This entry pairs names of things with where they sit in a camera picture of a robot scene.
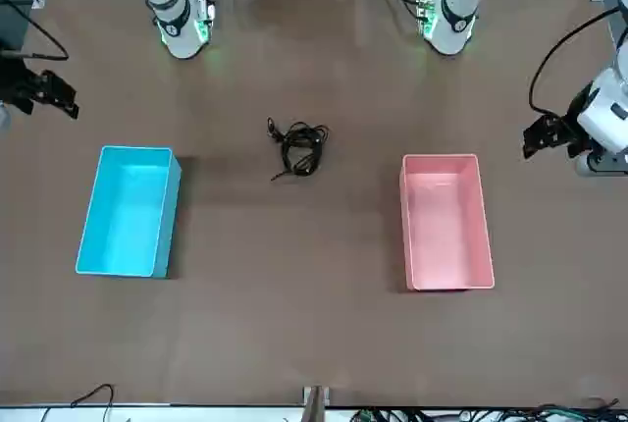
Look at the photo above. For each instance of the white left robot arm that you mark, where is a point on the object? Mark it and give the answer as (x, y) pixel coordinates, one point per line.
(456, 24)

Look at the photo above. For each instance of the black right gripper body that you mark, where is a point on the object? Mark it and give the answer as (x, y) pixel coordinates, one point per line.
(19, 86)

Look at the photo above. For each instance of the blue plastic box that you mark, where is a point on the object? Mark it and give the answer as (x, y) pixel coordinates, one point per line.
(122, 211)

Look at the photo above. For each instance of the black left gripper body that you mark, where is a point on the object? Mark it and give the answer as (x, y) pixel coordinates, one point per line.
(574, 113)

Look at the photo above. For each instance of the grey camera post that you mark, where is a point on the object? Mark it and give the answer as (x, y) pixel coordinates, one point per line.
(316, 405)

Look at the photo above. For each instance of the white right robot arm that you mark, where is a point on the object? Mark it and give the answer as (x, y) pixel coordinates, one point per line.
(181, 34)

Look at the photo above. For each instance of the pink plastic box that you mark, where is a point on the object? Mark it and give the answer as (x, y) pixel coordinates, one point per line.
(446, 226)

